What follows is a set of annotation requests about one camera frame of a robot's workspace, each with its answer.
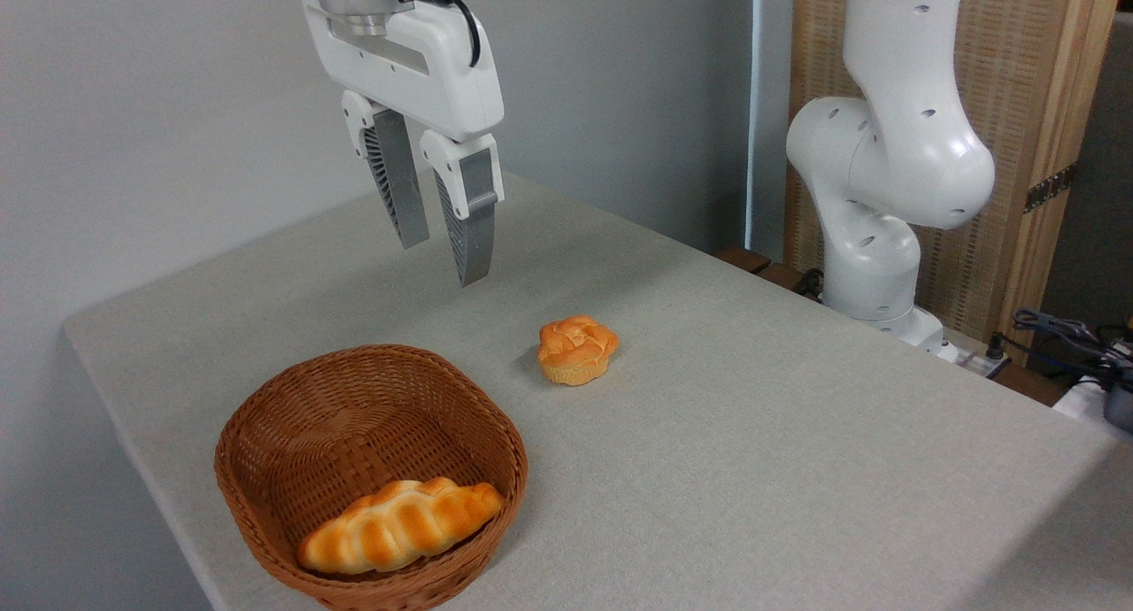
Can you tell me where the small round muffin bread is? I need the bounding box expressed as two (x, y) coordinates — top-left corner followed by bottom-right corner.
(537, 315), (620, 387)

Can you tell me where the long braided bread loaf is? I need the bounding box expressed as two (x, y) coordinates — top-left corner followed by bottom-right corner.
(297, 476), (505, 576)

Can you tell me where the white vertical wall trim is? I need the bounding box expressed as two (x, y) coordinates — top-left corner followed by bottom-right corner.
(746, 0), (795, 262)

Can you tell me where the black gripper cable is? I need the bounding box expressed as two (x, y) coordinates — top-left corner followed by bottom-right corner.
(405, 0), (482, 69)

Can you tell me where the black metal hinge strap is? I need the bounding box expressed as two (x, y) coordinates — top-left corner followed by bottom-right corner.
(1024, 162), (1079, 213)

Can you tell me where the blue-grey device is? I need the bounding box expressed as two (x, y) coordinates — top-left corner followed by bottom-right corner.
(1102, 370), (1133, 435)

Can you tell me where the black cable bundle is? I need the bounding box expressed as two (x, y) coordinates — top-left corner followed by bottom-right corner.
(1014, 308), (1133, 386)

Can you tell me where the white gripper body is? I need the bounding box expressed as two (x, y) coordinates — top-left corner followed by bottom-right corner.
(301, 0), (506, 143)

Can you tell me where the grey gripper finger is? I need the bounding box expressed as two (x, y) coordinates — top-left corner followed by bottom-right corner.
(341, 89), (431, 250)
(420, 130), (506, 288)

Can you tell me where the brown woven wicker basket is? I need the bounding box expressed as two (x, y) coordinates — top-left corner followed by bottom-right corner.
(214, 344), (529, 611)

